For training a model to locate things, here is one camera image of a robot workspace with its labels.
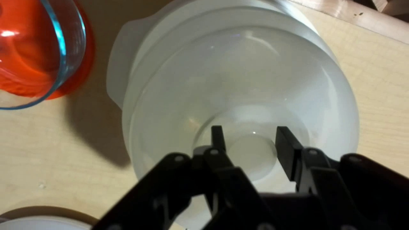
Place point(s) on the white rice cooker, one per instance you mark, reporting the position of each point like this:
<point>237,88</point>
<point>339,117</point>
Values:
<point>44,223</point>

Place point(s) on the white plastic basin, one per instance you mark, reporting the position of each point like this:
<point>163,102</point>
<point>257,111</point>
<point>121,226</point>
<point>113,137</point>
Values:
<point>137,37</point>

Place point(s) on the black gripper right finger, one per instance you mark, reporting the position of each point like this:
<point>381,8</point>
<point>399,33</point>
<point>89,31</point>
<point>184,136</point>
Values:
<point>316,177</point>

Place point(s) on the translucent white plastic lid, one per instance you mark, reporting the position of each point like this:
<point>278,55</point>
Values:
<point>250,71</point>

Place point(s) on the orange round coaster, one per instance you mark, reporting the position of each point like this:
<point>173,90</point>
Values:
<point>68,64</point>

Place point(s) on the clear glass bowl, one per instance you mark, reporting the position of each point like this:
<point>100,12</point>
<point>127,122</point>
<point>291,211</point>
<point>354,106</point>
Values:
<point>39,46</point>

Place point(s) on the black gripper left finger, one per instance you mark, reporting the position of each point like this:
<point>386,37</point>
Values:
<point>233,201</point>

